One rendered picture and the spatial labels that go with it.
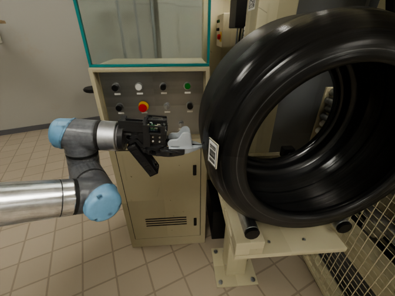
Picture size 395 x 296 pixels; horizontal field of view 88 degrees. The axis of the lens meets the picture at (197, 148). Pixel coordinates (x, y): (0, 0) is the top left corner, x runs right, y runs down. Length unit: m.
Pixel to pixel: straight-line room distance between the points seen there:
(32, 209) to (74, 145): 0.17
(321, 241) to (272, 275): 0.87
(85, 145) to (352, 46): 0.57
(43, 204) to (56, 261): 1.48
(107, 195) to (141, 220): 1.08
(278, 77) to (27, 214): 0.50
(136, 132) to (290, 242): 0.60
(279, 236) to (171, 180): 0.71
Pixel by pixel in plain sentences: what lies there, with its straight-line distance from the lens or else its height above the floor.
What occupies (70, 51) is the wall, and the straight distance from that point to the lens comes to 4.00.
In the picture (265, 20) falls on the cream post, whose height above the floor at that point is 1.44.
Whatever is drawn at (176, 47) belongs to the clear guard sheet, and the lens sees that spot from 1.03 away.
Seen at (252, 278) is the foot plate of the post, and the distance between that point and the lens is 1.60.
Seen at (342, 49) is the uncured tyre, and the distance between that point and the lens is 0.45.
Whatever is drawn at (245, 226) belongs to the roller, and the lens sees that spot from 0.65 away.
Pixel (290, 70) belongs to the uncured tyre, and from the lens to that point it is 0.41.
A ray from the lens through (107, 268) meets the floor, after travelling 1.73.
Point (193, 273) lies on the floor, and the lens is 1.61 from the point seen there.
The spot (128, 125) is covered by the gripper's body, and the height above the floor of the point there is 1.21.
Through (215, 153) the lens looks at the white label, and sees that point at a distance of 0.43.
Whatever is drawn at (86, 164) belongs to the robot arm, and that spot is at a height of 1.13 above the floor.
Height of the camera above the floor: 1.40
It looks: 29 degrees down
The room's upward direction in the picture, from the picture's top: straight up
